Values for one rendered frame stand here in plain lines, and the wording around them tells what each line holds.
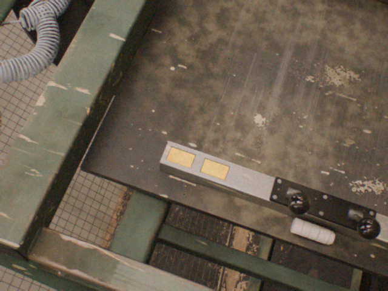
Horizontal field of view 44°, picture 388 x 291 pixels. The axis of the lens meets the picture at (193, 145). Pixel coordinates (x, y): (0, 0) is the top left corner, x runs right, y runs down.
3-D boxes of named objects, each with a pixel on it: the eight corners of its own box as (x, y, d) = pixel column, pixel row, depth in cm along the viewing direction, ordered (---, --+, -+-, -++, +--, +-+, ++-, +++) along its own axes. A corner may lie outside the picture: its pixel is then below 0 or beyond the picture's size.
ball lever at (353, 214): (359, 227, 92) (379, 245, 78) (339, 220, 92) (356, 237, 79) (366, 208, 91) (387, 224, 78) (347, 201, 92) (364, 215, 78)
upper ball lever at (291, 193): (298, 205, 93) (307, 220, 79) (279, 199, 93) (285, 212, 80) (305, 187, 92) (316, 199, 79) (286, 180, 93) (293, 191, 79)
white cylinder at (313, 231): (288, 233, 93) (328, 247, 93) (293, 229, 91) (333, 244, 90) (292, 219, 95) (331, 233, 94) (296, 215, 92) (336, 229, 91)
